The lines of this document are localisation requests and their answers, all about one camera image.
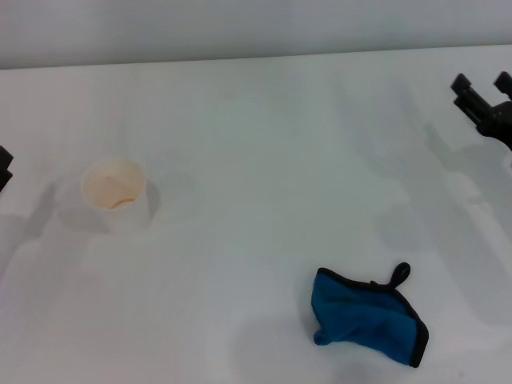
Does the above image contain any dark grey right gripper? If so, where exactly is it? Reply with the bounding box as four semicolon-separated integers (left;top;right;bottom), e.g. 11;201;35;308
450;70;512;153

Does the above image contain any white paper cup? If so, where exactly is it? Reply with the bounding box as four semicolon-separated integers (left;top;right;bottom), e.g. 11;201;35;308
80;157;151;234

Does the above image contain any blue rag with black trim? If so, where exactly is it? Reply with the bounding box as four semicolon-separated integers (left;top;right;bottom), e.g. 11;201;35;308
310;261;431;370

